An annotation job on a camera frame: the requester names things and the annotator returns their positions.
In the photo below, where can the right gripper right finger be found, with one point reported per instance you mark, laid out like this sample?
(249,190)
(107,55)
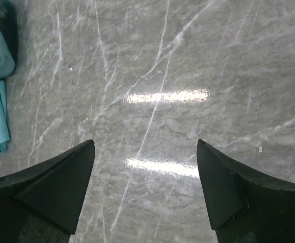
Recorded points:
(244,204)

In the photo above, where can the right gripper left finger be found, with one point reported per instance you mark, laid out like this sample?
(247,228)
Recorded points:
(43,203)

